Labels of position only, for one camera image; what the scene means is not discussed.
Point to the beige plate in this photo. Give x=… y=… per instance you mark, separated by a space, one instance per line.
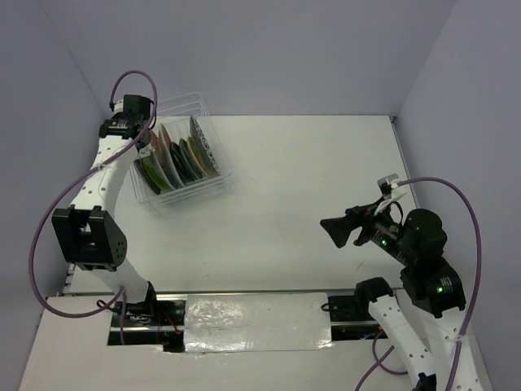
x=198 y=158

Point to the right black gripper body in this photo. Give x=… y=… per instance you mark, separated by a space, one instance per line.
x=383 y=229

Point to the white pink plate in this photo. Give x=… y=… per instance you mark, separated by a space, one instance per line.
x=168 y=164

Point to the silver foil tape patch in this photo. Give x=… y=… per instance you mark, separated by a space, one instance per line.
x=256 y=323

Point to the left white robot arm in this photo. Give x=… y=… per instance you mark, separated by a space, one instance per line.
x=87 y=232

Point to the dark patterned plate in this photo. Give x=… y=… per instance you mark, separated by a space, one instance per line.
x=202 y=146

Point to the lime green plate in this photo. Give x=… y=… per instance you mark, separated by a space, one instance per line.
x=152 y=174

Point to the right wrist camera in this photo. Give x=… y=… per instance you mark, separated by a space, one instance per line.
x=391 y=192

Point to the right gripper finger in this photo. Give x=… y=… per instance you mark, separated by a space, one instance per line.
x=339 y=224
x=340 y=239

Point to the white wire dish rack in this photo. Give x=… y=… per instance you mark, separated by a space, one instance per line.
x=185 y=162

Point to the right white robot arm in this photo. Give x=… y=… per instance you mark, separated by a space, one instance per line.
x=444 y=361

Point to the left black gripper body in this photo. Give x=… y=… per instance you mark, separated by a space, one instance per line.
x=142 y=146

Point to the red floral plate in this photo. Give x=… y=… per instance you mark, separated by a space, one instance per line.
x=157 y=149

